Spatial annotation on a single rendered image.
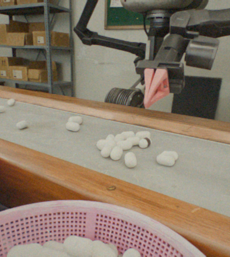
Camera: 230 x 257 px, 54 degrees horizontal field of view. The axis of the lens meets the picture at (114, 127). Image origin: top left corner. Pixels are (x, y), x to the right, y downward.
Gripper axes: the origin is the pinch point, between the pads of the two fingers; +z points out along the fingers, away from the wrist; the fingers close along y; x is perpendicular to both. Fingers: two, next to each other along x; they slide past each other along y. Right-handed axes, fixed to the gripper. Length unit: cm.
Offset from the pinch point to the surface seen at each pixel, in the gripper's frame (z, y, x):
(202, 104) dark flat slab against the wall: -134, -18, 150
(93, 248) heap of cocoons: 28.0, 6.7, -10.3
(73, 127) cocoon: 6.9, -17.3, 4.5
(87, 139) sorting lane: 9.3, -11.8, 4.5
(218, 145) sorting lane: -1.6, 14.0, 13.2
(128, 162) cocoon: 14.2, 2.1, -1.0
